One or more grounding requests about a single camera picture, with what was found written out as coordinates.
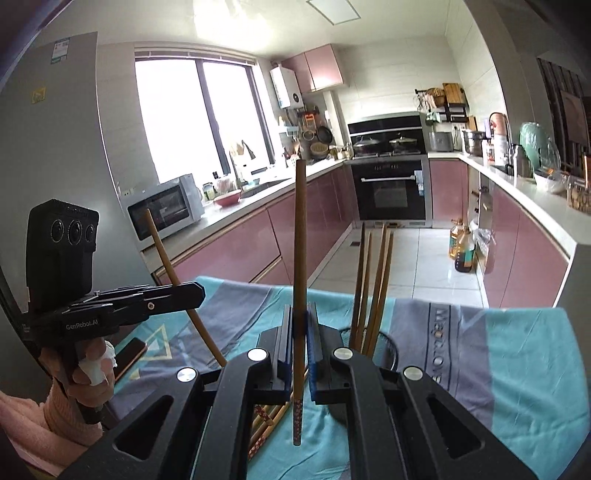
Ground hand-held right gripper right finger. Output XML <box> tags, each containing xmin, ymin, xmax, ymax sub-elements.
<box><xmin>305</xmin><ymin>302</ymin><xmax>539</xmax><ymax>480</ymax></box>

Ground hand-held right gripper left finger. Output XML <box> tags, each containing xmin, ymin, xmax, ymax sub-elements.
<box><xmin>58</xmin><ymin>305</ymin><xmax>295</xmax><ymax>480</ymax></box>

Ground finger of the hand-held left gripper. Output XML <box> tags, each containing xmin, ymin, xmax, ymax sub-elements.
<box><xmin>112</xmin><ymin>295</ymin><xmax>205</xmax><ymax>320</ymax></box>
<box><xmin>95</xmin><ymin>281</ymin><xmax>205</xmax><ymax>302</ymax></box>

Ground black mesh holder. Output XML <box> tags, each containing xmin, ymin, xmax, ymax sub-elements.
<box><xmin>339</xmin><ymin>327</ymin><xmax>400</xmax><ymax>370</ymax></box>

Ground person's left forearm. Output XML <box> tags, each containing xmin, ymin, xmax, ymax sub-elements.
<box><xmin>0</xmin><ymin>374</ymin><xmax>112</xmax><ymax>478</ymax></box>

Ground person's left hand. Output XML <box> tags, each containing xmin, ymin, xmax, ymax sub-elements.
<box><xmin>39</xmin><ymin>340</ymin><xmax>116</xmax><ymax>412</ymax></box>

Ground black smartphone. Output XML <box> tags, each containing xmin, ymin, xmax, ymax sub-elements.
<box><xmin>113</xmin><ymin>337</ymin><xmax>148</xmax><ymax>381</ymax></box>

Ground white toaster oven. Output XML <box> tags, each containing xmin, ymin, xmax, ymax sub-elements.
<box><xmin>127</xmin><ymin>174</ymin><xmax>205</xmax><ymax>241</ymax></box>

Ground pink base cabinet run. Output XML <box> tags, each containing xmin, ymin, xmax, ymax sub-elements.
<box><xmin>427</xmin><ymin>157</ymin><xmax>571</xmax><ymax>309</ymax></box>
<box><xmin>154</xmin><ymin>164</ymin><xmax>358</xmax><ymax>284</ymax></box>

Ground grey refrigerator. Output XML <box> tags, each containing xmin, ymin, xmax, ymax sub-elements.
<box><xmin>0</xmin><ymin>31</ymin><xmax>160</xmax><ymax>370</ymax></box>

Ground large kitchen window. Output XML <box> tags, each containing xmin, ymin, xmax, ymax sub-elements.
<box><xmin>135</xmin><ymin>53</ymin><xmax>275</xmax><ymax>185</ymax></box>

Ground black built-in oven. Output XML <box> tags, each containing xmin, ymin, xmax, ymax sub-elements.
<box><xmin>348</xmin><ymin>156</ymin><xmax>432</xmax><ymax>228</ymax></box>

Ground dark sauce bottle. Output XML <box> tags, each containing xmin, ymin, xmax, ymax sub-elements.
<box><xmin>455</xmin><ymin>231</ymin><xmax>476</xmax><ymax>273</ymax></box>

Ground teal grey printed tablecloth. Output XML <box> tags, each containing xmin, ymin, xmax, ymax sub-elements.
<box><xmin>108</xmin><ymin>275</ymin><xmax>591</xmax><ymax>480</ymax></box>

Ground clear plastic bag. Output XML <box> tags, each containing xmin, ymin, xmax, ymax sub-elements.
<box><xmin>473</xmin><ymin>226</ymin><xmax>497</xmax><ymax>273</ymax></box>

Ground white water heater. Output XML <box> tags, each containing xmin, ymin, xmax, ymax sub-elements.
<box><xmin>270</xmin><ymin>66</ymin><xmax>303</xmax><ymax>110</ymax></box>

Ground black range hood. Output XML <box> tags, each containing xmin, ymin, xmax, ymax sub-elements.
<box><xmin>347</xmin><ymin>112</ymin><xmax>428</xmax><ymax>160</ymax></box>

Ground white kitchen countertop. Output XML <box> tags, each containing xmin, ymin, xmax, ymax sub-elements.
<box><xmin>139</xmin><ymin>150</ymin><xmax>591</xmax><ymax>259</ymax></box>

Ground steel steamer pot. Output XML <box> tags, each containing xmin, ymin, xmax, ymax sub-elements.
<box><xmin>462</xmin><ymin>129</ymin><xmax>486</xmax><ymax>157</ymax></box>

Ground steel thermos flask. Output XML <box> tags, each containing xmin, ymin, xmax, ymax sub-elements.
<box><xmin>508</xmin><ymin>144</ymin><xmax>532</xmax><ymax>178</ymax></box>

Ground white bowl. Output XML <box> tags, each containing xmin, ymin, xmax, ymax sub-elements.
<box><xmin>533</xmin><ymin>168</ymin><xmax>566</xmax><ymax>193</ymax></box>

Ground pink electric kettle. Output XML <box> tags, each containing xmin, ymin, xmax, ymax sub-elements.
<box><xmin>488</xmin><ymin>112</ymin><xmax>510</xmax><ymax>164</ymax></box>

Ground glass jar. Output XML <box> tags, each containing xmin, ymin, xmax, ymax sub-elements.
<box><xmin>566</xmin><ymin>180</ymin><xmax>591</xmax><ymax>210</ymax></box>

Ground ceiling light panel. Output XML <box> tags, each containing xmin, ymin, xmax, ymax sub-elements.
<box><xmin>306</xmin><ymin>0</ymin><xmax>362</xmax><ymax>21</ymax></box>

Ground pink wall cabinet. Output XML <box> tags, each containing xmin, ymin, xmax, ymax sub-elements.
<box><xmin>281</xmin><ymin>44</ymin><xmax>345</xmax><ymax>93</ymax></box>

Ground black wall rack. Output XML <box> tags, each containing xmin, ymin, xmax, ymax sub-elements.
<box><xmin>416</xmin><ymin>88</ymin><xmax>469</xmax><ymax>123</ymax></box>

